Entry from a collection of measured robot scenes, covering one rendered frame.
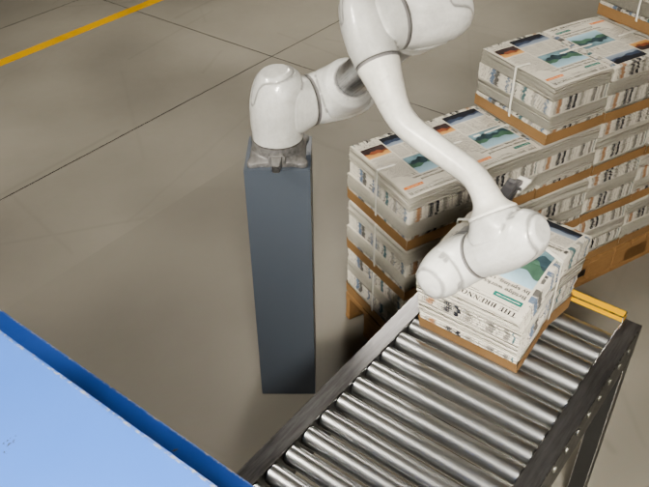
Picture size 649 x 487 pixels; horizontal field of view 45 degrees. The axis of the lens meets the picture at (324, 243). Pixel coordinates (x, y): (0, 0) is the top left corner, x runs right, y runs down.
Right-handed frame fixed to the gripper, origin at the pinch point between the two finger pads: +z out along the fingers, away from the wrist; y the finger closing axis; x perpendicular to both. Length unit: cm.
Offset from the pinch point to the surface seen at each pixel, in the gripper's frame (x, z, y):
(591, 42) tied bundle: -31, 125, 2
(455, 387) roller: 4.6, -26.8, 38.6
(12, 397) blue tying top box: 9, -136, -49
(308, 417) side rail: -18, -56, 41
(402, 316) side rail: -19.6, -13.6, 37.9
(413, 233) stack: -45, 35, 48
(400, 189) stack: -52, 33, 32
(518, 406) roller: 19.1, -21.5, 39.2
